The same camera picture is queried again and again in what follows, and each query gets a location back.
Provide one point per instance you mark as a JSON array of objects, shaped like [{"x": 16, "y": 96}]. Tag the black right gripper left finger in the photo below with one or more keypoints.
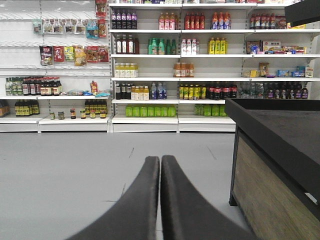
[{"x": 134, "y": 215}]

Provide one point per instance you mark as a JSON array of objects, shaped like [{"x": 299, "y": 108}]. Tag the white supermarket shelving unit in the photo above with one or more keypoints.
[{"x": 123, "y": 66}]

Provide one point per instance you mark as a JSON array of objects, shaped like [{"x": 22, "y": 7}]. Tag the black wooden produce stand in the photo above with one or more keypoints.
[{"x": 275, "y": 178}]

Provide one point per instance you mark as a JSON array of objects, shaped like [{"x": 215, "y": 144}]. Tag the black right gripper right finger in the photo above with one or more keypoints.
[{"x": 186, "y": 214}]

